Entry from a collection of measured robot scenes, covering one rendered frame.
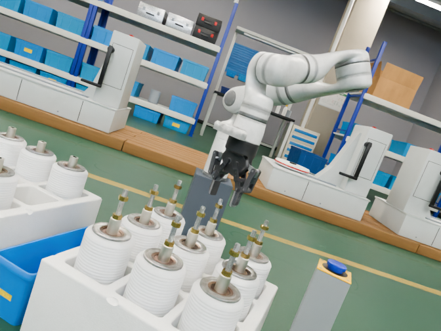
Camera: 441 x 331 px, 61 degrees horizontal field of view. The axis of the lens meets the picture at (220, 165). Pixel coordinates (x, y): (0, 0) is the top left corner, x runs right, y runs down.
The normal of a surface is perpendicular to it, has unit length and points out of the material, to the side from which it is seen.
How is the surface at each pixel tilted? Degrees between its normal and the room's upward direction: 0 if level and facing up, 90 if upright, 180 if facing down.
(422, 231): 90
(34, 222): 90
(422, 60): 90
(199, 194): 90
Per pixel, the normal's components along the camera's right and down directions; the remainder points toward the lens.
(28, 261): 0.89, 0.33
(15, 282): -0.34, 0.06
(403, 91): 0.10, 0.19
